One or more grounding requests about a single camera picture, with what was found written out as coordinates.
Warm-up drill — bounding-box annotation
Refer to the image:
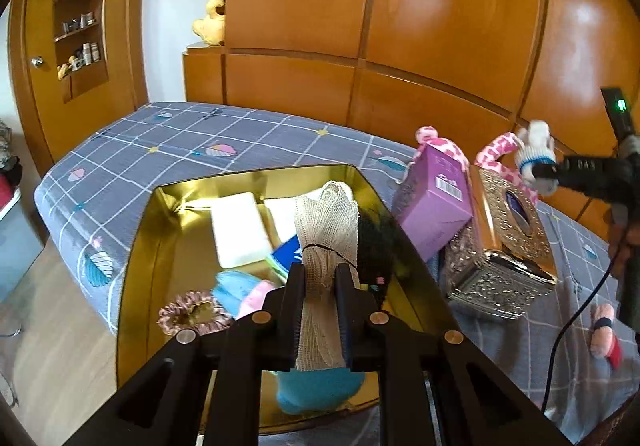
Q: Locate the pink scrunchie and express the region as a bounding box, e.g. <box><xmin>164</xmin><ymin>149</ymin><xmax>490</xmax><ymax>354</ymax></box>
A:
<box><xmin>157</xmin><ymin>290</ymin><xmax>236</xmax><ymax>335</ymax></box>

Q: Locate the beige mesh cloth roll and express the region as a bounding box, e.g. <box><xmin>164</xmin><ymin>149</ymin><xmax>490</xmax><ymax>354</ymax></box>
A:
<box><xmin>292</xmin><ymin>181</ymin><xmax>362</xmax><ymax>372</ymax></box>

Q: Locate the small white blue-striped plush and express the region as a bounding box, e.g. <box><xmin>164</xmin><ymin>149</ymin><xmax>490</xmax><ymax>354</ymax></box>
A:
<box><xmin>515</xmin><ymin>121</ymin><xmax>559</xmax><ymax>197</ymax></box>

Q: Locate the black hair piece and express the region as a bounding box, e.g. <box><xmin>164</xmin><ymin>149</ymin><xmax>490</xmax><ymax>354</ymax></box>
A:
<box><xmin>350</xmin><ymin>211</ymin><xmax>397</xmax><ymax>308</ymax></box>

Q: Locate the wooden panel headboard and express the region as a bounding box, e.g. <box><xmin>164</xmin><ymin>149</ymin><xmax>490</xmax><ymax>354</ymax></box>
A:
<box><xmin>182</xmin><ymin>0</ymin><xmax>640</xmax><ymax>232</ymax></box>

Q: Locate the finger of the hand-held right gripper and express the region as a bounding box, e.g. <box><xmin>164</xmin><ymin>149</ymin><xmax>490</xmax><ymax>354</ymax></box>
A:
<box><xmin>529</xmin><ymin>155</ymin><xmax>626</xmax><ymax>199</ymax></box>

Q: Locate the yellow duck plush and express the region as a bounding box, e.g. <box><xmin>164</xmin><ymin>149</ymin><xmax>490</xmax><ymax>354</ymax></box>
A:
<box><xmin>192</xmin><ymin>0</ymin><xmax>227</xmax><ymax>47</ymax></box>

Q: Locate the purple box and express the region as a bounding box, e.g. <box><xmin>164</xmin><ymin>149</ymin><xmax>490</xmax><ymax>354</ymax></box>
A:
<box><xmin>390</xmin><ymin>146</ymin><xmax>475</xmax><ymax>263</ymax></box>

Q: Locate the person's right hand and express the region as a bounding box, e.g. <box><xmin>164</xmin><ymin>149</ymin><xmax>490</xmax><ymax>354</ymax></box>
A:
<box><xmin>607</xmin><ymin>218</ymin><xmax>640</xmax><ymax>279</ymax></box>

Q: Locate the pig plush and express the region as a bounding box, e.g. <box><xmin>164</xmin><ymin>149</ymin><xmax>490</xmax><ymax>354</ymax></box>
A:
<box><xmin>589</xmin><ymin>303</ymin><xmax>624</xmax><ymax>371</ymax></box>

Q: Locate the black cable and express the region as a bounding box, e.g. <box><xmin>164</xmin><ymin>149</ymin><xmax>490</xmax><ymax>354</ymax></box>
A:
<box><xmin>540</xmin><ymin>226</ymin><xmax>621</xmax><ymax>413</ymax></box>

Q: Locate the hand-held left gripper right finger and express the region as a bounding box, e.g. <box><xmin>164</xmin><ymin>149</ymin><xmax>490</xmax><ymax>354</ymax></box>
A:
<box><xmin>334</xmin><ymin>265</ymin><xmax>571</xmax><ymax>446</ymax></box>

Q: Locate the small white tissue pack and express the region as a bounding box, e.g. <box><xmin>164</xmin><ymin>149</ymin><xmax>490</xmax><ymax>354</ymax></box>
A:
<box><xmin>262</xmin><ymin>198</ymin><xmax>302</xmax><ymax>248</ymax></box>

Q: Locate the gold tray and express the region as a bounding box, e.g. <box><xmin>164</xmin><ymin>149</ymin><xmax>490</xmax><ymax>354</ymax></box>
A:
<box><xmin>112</xmin><ymin>165</ymin><xmax>464</xmax><ymax>437</ymax></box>

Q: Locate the blue packet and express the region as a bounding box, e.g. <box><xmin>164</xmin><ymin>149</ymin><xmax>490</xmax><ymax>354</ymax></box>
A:
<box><xmin>272</xmin><ymin>233</ymin><xmax>304</xmax><ymax>277</ymax></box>

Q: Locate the dark clothes pile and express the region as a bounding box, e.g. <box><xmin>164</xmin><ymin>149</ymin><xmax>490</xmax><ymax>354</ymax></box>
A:
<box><xmin>0</xmin><ymin>121</ymin><xmax>23</xmax><ymax>189</ymax></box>

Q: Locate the wooden bed frame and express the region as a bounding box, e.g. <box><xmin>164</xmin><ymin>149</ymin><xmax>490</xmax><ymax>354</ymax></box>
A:
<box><xmin>582</xmin><ymin>403</ymin><xmax>640</xmax><ymax>446</ymax></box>

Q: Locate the wooden cabinet with shelf niche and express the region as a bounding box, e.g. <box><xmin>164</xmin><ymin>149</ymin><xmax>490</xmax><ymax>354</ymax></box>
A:
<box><xmin>7</xmin><ymin>0</ymin><xmax>151</xmax><ymax>177</ymax></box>

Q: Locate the ornate silver gold tissue box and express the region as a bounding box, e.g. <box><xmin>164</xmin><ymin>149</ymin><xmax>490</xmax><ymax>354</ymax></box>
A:
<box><xmin>445</xmin><ymin>165</ymin><xmax>559</xmax><ymax>320</ymax></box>

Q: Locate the shelf of small bottles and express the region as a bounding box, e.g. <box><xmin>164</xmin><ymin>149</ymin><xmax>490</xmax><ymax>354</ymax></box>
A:
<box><xmin>56</xmin><ymin>0</ymin><xmax>103</xmax><ymax>79</ymax></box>

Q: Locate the pink spotted plush toy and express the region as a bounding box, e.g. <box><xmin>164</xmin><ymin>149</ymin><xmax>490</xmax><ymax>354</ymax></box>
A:
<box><xmin>415</xmin><ymin>126</ymin><xmax>540</xmax><ymax>207</ymax></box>

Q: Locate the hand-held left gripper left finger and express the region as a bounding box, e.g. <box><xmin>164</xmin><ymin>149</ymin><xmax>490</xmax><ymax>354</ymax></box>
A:
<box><xmin>65</xmin><ymin>265</ymin><xmax>307</xmax><ymax>446</ymax></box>

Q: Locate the light blue plush toy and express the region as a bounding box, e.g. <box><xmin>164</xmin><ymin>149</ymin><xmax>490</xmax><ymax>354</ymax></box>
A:
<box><xmin>215</xmin><ymin>270</ymin><xmax>367</xmax><ymax>415</ymax></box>

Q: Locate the bed with grey checked sheet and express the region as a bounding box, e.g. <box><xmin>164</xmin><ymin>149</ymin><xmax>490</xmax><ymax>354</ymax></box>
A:
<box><xmin>34</xmin><ymin>101</ymin><xmax>640</xmax><ymax>446</ymax></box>

